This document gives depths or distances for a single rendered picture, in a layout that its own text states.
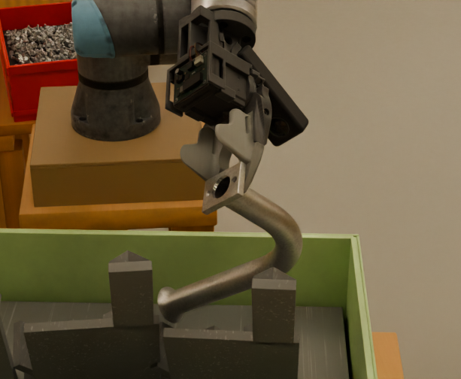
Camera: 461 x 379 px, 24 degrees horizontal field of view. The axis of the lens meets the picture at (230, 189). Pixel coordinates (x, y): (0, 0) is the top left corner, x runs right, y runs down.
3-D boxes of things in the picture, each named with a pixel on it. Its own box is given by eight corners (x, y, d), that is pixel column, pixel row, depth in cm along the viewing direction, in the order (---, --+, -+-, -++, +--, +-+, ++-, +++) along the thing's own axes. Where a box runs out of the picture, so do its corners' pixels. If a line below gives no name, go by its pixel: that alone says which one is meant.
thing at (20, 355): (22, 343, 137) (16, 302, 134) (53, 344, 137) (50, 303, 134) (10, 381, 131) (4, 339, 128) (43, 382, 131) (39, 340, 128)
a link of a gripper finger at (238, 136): (206, 177, 109) (201, 106, 114) (249, 198, 112) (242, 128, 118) (227, 161, 107) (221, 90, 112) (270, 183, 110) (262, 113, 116)
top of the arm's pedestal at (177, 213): (204, 134, 207) (204, 116, 205) (217, 225, 180) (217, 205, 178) (34, 141, 205) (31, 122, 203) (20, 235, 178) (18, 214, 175)
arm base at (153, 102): (165, 101, 192) (163, 49, 187) (154, 143, 179) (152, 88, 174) (80, 98, 193) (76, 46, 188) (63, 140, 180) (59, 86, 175)
